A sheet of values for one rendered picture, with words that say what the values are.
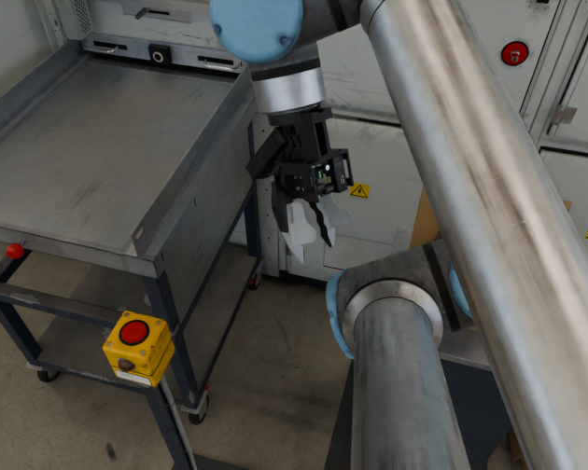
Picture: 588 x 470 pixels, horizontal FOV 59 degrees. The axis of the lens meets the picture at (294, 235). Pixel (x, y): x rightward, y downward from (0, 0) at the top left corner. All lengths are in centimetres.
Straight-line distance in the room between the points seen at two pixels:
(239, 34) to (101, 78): 119
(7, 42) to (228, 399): 126
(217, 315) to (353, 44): 97
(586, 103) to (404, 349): 97
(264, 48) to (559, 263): 32
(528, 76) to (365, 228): 70
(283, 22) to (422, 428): 39
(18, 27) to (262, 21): 129
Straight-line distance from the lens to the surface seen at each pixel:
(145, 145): 138
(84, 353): 184
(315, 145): 67
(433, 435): 51
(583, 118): 150
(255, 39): 53
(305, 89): 67
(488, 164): 39
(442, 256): 84
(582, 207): 167
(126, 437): 185
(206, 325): 179
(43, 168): 139
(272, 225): 190
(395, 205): 168
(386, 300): 77
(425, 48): 45
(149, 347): 90
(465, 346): 110
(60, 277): 231
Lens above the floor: 164
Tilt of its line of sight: 46 degrees down
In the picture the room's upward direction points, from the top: straight up
